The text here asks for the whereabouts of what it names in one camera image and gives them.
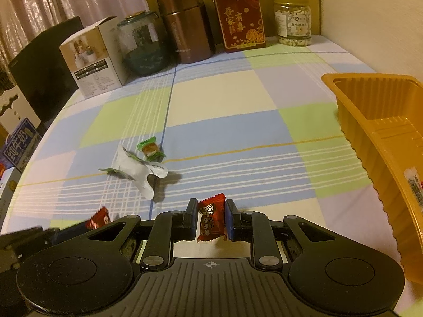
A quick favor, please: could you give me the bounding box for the blue milk carton box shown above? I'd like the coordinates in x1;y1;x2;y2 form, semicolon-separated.
0;119;42;172

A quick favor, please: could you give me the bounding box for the red gift box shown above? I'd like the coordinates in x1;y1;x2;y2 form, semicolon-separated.
213;0;267;53

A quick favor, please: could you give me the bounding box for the green wrapped candy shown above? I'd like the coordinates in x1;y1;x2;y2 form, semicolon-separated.
137;136;166;162

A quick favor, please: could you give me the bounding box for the orange plastic tray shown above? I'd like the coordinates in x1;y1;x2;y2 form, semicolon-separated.
321;73;423;285

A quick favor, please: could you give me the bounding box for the clear plastic nut jar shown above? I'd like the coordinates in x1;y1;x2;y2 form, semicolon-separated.
274;0;313;47

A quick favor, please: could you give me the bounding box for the brown thermos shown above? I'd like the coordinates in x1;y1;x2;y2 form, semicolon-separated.
156;0;215;64

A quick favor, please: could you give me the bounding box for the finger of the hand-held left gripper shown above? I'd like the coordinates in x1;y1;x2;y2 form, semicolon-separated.
43;221;91;245

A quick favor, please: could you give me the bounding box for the black chair back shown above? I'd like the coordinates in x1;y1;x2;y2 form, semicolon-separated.
8;16;83;123

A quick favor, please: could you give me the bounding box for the green glass jar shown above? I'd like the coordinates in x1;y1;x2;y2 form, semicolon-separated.
117;11;169;75

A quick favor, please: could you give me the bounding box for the checked tablecloth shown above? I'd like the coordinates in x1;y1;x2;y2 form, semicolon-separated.
0;35;423;317

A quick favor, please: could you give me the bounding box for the red orange candy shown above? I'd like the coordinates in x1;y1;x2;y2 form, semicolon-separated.
85;206;112;231

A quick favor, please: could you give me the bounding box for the white wooden chair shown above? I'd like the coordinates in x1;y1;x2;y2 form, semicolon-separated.
0;84;42;136

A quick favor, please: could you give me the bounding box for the white cardboard box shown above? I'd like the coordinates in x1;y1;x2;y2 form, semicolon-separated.
59;16;133;99

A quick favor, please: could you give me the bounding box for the white green snack packet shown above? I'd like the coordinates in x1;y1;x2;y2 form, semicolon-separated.
98;145;169;200

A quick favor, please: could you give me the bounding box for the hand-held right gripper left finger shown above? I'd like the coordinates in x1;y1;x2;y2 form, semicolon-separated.
88;198;199;269

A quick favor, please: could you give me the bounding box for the pink curtain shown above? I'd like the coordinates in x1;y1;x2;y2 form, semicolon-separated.
0;0;148;70

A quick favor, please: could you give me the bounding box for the dark red candy packet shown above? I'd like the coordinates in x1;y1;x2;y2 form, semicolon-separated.
197;193;229;244

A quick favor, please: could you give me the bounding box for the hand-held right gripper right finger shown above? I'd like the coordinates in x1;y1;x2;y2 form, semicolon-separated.
225;199;334;269

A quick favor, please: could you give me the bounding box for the white blue box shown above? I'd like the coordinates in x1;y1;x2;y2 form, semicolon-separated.
0;167;24;228

